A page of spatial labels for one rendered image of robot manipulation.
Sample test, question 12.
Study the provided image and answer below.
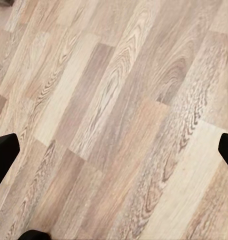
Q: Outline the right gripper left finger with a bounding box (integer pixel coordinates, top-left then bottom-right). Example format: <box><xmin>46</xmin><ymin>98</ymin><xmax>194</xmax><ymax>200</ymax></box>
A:
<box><xmin>0</xmin><ymin>133</ymin><xmax>20</xmax><ymax>184</ymax></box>

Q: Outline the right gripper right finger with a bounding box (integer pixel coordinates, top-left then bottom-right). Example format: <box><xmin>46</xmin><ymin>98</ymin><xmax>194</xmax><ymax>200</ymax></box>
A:
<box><xmin>218</xmin><ymin>133</ymin><xmax>228</xmax><ymax>164</ymax></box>

